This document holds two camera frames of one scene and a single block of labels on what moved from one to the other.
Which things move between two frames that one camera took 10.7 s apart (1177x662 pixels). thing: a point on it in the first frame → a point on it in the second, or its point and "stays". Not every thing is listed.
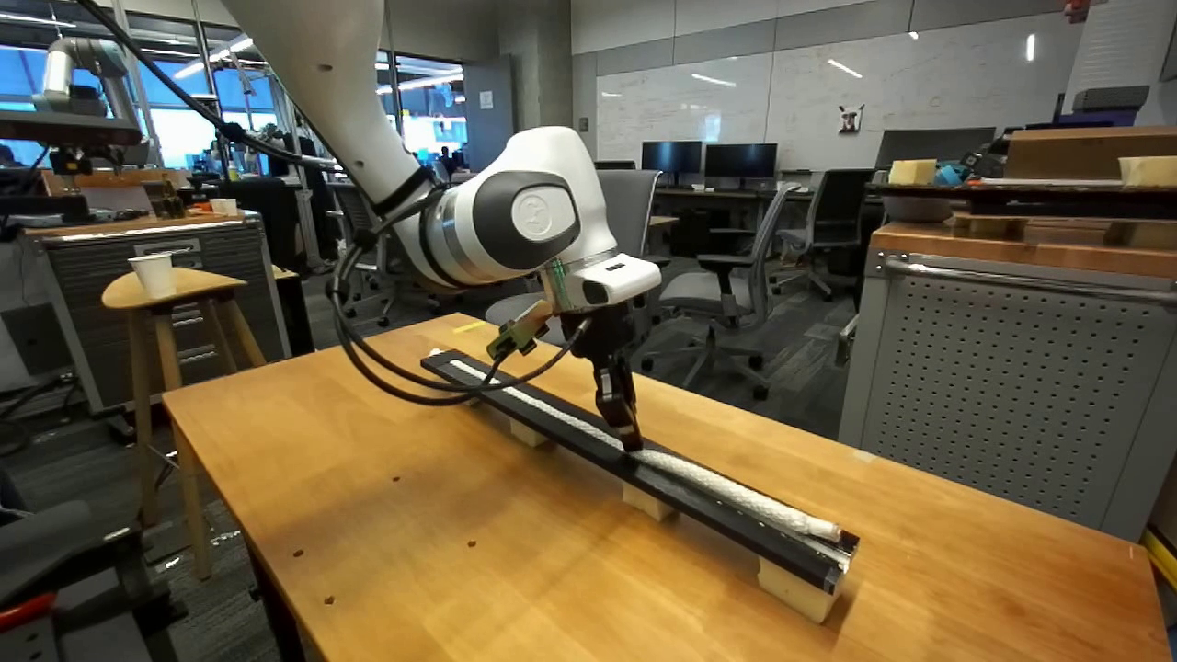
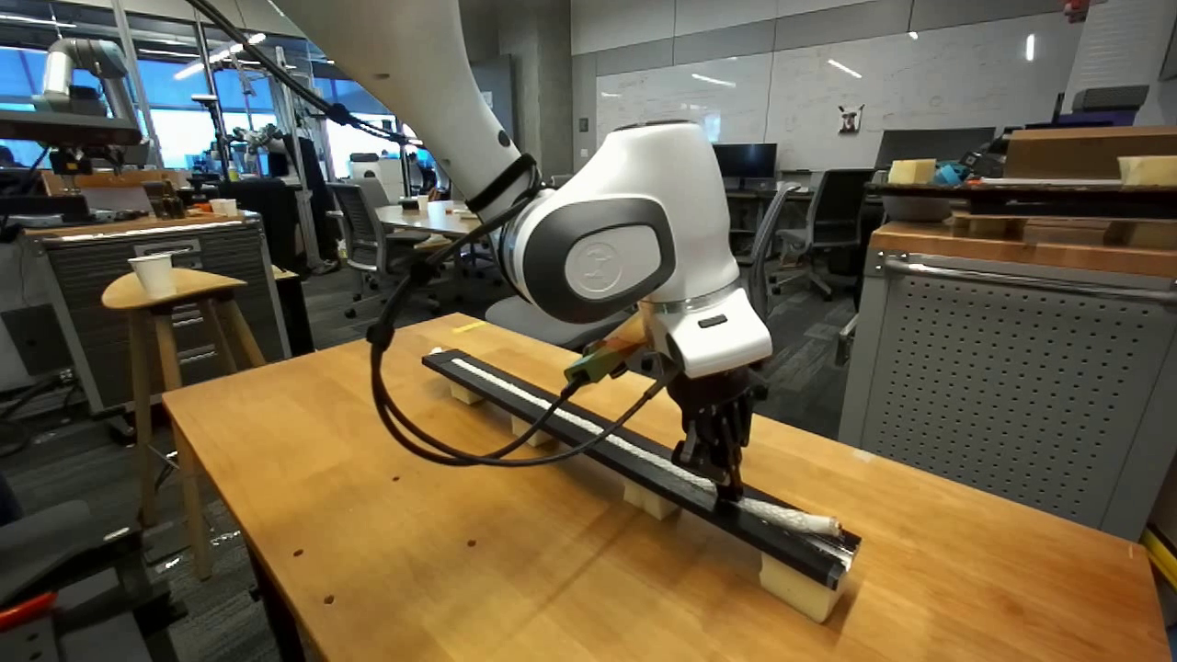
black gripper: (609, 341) → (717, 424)
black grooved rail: (772, 536) stays
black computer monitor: (740, 158) stays
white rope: (606, 424) stays
